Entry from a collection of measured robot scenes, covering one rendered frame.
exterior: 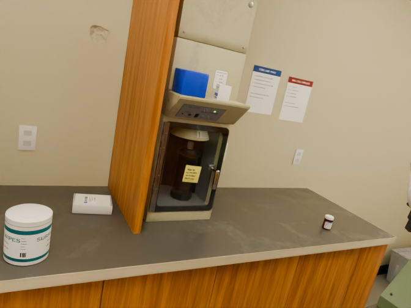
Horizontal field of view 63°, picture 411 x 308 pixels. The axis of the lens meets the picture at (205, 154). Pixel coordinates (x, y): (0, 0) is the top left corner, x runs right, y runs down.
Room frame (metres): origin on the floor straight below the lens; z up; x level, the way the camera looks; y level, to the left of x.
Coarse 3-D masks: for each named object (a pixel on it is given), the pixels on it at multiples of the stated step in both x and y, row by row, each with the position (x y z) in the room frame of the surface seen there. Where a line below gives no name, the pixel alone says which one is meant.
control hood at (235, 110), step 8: (168, 96) 1.31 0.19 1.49; (176, 96) 1.24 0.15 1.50; (184, 96) 1.23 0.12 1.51; (168, 104) 1.29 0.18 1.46; (176, 104) 1.25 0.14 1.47; (192, 104) 1.27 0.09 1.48; (200, 104) 1.28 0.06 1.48; (208, 104) 1.29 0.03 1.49; (216, 104) 1.31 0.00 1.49; (224, 104) 1.32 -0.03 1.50; (232, 104) 1.34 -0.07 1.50; (240, 104) 1.36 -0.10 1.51; (168, 112) 1.28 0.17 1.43; (176, 112) 1.29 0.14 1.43; (224, 112) 1.36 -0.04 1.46; (232, 112) 1.38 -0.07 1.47; (240, 112) 1.39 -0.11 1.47; (208, 120) 1.39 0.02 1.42; (224, 120) 1.41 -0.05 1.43; (232, 120) 1.43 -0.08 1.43
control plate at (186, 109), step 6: (180, 108) 1.27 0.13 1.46; (186, 108) 1.28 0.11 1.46; (192, 108) 1.29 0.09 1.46; (198, 108) 1.30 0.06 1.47; (204, 108) 1.31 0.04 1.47; (210, 108) 1.32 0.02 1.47; (216, 108) 1.32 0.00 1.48; (180, 114) 1.30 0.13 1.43; (186, 114) 1.31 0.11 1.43; (192, 114) 1.32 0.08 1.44; (204, 114) 1.34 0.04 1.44; (210, 114) 1.35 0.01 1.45; (216, 114) 1.36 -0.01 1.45; (222, 114) 1.37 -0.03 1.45; (210, 120) 1.39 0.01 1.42; (216, 120) 1.40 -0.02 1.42
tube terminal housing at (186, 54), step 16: (176, 48) 1.32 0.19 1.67; (192, 48) 1.35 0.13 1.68; (208, 48) 1.39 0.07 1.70; (176, 64) 1.33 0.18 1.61; (192, 64) 1.36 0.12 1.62; (208, 64) 1.39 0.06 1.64; (224, 64) 1.43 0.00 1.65; (240, 64) 1.47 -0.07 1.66; (208, 96) 1.41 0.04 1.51; (160, 128) 1.33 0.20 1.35; (144, 208) 1.35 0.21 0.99
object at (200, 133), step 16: (176, 128) 1.34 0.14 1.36; (192, 128) 1.37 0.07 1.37; (208, 128) 1.41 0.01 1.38; (224, 128) 1.45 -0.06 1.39; (176, 144) 1.34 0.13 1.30; (192, 144) 1.38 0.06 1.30; (208, 144) 1.42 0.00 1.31; (224, 144) 1.46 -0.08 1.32; (176, 160) 1.35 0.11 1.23; (192, 160) 1.39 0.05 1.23; (208, 160) 1.43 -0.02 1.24; (160, 176) 1.32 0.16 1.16; (176, 176) 1.36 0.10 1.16; (208, 176) 1.43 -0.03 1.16; (160, 192) 1.33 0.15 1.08; (176, 192) 1.36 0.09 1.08; (192, 192) 1.40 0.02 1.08; (208, 192) 1.44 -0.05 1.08; (160, 208) 1.33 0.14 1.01; (176, 208) 1.37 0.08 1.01; (192, 208) 1.41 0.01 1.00; (208, 208) 1.45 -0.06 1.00
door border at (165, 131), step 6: (168, 126) 1.32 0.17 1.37; (162, 132) 1.31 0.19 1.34; (162, 144) 1.31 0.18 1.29; (162, 150) 1.31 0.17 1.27; (162, 156) 1.32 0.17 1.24; (162, 162) 1.32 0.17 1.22; (156, 168) 1.31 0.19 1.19; (156, 180) 1.31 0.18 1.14; (156, 186) 1.31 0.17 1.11; (156, 192) 1.32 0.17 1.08; (156, 198) 1.32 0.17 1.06; (150, 204) 1.31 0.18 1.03; (150, 210) 1.31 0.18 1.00
